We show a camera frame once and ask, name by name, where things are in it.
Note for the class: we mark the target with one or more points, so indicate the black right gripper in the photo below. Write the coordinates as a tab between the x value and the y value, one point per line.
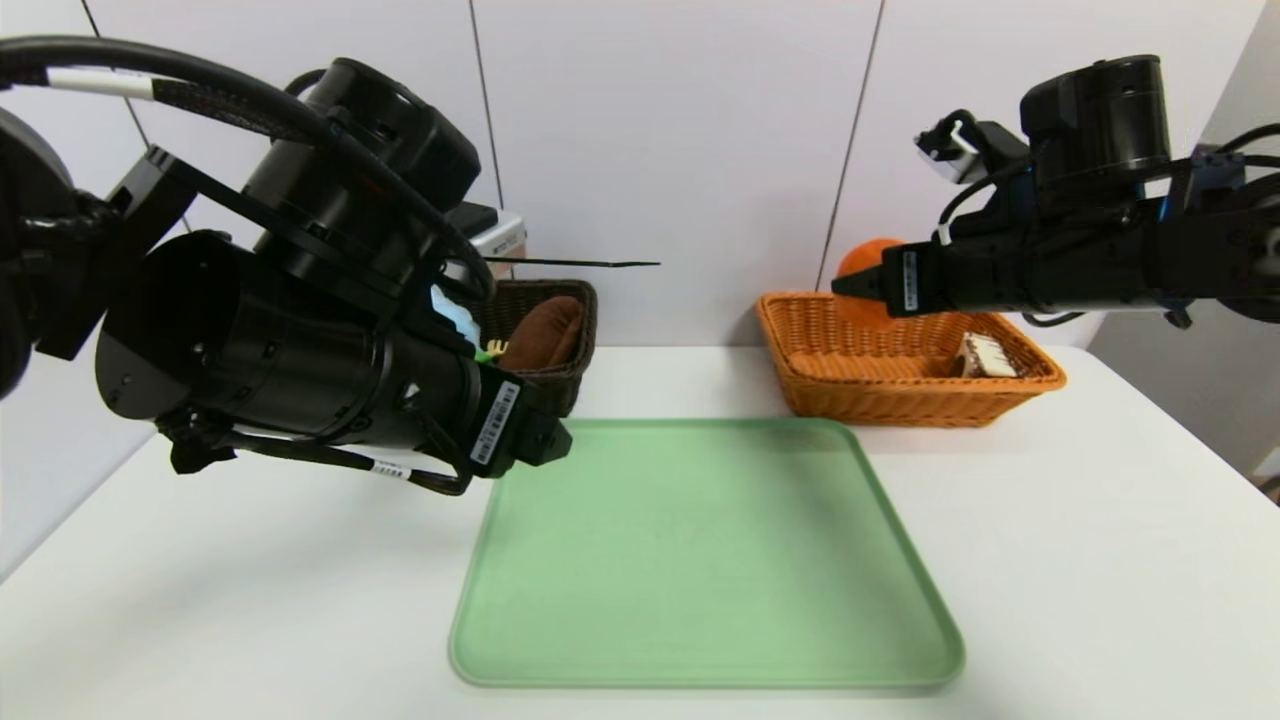
908	281

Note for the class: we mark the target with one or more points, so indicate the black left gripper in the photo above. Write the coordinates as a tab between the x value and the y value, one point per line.
499	425

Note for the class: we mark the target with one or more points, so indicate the orange fruit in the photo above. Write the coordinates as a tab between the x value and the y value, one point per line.
865	262

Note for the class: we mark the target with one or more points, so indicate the brown towel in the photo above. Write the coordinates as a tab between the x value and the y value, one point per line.
545	335

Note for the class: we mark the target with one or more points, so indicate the chocolate blueberry cake slice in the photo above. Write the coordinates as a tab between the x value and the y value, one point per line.
985	358

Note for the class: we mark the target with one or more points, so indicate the light blue bath pouf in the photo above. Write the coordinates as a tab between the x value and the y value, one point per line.
455	318

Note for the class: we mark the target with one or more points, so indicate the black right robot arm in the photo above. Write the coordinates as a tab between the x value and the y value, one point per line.
1150	230

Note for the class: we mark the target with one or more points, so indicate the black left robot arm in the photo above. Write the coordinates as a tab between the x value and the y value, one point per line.
200	300

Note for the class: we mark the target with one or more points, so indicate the dark brown wicker basket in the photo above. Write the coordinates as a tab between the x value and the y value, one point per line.
565	385

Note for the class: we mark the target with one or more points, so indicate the orange wicker basket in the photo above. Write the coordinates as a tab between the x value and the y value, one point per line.
880	400

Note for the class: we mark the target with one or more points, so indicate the thin black zip tie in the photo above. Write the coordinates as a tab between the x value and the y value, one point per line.
570	263

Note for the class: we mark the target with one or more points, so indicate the light green plastic tray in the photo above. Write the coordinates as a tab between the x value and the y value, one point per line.
700	560

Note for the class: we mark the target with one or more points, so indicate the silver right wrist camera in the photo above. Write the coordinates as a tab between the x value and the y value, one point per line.
960	145

